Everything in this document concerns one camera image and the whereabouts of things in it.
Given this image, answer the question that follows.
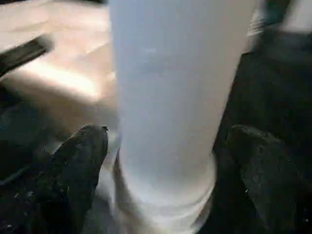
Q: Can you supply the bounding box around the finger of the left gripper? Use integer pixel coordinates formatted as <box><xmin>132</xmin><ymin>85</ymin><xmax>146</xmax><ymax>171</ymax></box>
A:
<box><xmin>0</xmin><ymin>39</ymin><xmax>55</xmax><ymax>77</ymax></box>

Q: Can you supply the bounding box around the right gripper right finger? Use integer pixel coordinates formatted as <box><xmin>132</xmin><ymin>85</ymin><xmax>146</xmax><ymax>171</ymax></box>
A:
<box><xmin>226</xmin><ymin>124</ymin><xmax>308</xmax><ymax>234</ymax></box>

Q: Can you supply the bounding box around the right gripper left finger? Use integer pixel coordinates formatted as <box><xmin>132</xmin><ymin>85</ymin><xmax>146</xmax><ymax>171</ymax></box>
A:
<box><xmin>31</xmin><ymin>123</ymin><xmax>109</xmax><ymax>234</ymax></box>

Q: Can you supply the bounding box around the white plastic table top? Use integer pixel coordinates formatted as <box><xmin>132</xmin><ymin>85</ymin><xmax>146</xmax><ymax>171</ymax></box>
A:
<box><xmin>0</xmin><ymin>0</ymin><xmax>217</xmax><ymax>234</ymax></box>

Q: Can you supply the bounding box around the black mat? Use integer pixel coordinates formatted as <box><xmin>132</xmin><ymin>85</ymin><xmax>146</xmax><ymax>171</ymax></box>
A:
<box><xmin>0</xmin><ymin>31</ymin><xmax>312</xmax><ymax>234</ymax></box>

